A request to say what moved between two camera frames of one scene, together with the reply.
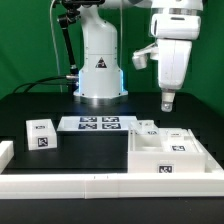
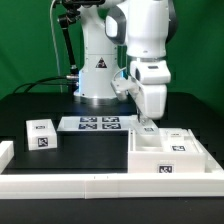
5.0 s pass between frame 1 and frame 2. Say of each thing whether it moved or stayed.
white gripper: moved
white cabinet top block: stayed
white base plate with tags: stayed
